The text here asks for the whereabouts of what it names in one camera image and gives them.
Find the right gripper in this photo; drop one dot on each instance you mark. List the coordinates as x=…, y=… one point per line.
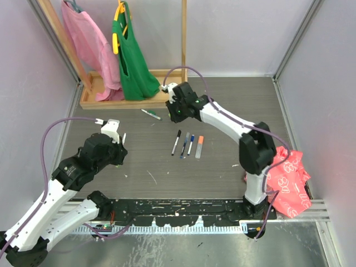
x=175, y=118

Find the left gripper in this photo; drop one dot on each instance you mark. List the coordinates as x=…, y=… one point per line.
x=120, y=152

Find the black white marker pen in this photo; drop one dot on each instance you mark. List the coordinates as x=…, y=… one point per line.
x=176, y=142

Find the white pen black tip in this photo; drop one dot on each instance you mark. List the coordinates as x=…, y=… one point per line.
x=190, y=147

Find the translucent highlighter body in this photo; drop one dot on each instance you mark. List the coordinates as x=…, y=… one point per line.
x=198, y=151

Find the blue pen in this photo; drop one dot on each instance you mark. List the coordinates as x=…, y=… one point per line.
x=183, y=149

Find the white pen green tip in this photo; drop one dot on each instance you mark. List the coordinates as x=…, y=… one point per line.
x=124, y=137

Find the orange highlighter cap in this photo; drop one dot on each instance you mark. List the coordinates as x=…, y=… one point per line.
x=201, y=140

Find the wooden clothes rack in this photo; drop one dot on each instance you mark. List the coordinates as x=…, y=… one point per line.
x=92, y=80

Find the green tank top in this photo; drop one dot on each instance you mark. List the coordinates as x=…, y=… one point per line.
x=137, y=81

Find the yellow hanger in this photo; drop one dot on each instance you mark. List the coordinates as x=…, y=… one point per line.
x=122, y=30

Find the pink shirt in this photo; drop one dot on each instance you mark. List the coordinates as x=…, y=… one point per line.
x=94, y=50

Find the red patterned cloth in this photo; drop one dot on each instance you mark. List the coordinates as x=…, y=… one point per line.
x=283, y=184

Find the blue grey hanger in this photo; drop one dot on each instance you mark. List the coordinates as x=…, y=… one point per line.
x=74, y=6

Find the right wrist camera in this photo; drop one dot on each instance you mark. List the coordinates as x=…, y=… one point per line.
x=169, y=89

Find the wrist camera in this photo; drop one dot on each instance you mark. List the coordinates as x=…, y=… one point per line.
x=169, y=89
x=109, y=128

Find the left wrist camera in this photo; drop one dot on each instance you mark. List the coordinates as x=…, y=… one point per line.
x=109, y=128

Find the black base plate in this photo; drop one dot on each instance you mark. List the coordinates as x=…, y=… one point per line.
x=187, y=212

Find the grey slotted cable duct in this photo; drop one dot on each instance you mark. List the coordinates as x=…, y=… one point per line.
x=196, y=229

